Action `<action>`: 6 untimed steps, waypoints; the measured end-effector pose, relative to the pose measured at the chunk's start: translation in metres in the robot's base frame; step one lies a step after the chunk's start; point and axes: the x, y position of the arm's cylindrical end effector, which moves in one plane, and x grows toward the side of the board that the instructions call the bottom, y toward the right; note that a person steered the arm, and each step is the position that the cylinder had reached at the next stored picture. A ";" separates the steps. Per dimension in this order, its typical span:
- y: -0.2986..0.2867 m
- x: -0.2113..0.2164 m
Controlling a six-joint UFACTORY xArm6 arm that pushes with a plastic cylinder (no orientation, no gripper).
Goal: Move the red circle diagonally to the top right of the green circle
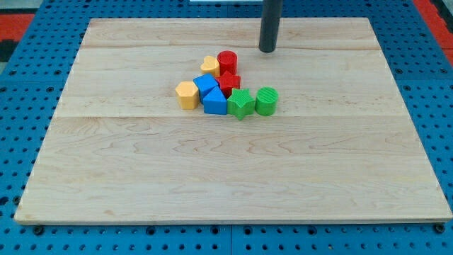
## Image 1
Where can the green star block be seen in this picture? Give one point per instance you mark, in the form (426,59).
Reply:
(240,103)

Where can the blue triangle block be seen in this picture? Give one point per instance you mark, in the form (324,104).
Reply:
(215,102)

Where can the red star block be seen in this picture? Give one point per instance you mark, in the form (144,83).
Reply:
(228,81)

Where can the blue cube block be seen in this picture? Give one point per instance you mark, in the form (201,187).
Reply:
(205,84)

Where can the green cylinder block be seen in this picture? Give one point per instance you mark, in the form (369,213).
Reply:
(266,101)

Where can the yellow hexagon block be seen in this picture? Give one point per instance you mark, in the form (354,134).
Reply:
(187,94)

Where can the yellow heart block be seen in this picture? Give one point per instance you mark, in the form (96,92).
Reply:
(211,66)

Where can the red cylinder block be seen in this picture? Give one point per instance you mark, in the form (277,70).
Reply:
(227,62)

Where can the light wooden board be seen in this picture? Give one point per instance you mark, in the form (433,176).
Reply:
(340,148)

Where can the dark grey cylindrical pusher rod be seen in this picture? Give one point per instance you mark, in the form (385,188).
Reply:
(269,25)

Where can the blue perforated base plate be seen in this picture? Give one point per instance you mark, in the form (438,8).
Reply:
(34,77)

